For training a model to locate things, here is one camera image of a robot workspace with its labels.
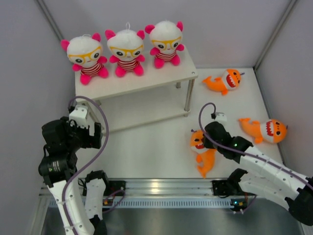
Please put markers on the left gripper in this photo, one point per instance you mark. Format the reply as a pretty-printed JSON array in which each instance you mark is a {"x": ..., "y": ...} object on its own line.
[{"x": 91, "y": 141}]

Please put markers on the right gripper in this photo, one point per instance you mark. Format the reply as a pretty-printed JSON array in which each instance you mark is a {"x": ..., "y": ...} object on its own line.
[{"x": 206, "y": 143}]

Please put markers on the orange shark plush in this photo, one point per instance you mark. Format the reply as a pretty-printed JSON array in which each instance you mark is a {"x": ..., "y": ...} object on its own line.
[
  {"x": 229, "y": 81},
  {"x": 271, "y": 131},
  {"x": 205, "y": 157}
]

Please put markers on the pink white plush with glasses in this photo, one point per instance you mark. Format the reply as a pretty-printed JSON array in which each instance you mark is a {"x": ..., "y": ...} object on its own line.
[{"x": 166, "y": 38}]

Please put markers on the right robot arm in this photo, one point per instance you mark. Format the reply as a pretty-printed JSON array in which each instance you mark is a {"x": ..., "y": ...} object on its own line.
[{"x": 261, "y": 175}]

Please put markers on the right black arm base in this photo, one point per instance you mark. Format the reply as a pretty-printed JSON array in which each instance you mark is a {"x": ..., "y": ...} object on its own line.
[{"x": 226, "y": 188}]

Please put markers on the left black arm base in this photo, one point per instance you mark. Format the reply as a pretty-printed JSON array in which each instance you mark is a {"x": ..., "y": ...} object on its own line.
[{"x": 115, "y": 185}]

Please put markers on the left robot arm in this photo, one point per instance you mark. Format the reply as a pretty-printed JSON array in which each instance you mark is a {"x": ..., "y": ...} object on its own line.
[{"x": 63, "y": 139}]

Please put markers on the white two-tier shelf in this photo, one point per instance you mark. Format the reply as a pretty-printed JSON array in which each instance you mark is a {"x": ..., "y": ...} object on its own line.
[{"x": 133, "y": 100}]

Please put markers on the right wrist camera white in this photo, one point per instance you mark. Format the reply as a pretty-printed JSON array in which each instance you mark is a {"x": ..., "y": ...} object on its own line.
[{"x": 219, "y": 117}]

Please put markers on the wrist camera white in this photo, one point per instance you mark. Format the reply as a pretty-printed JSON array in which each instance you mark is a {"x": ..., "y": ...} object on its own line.
[
  {"x": 219, "y": 117},
  {"x": 79, "y": 116}
]

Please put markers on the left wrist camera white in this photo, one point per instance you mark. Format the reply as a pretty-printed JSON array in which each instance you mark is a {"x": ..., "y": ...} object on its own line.
[{"x": 79, "y": 116}]

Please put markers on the aluminium front rail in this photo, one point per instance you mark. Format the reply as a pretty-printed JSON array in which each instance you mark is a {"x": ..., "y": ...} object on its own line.
[{"x": 169, "y": 187}]

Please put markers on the slotted cable duct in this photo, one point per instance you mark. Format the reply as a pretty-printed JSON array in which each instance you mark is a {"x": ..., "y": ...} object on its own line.
[{"x": 173, "y": 203}]

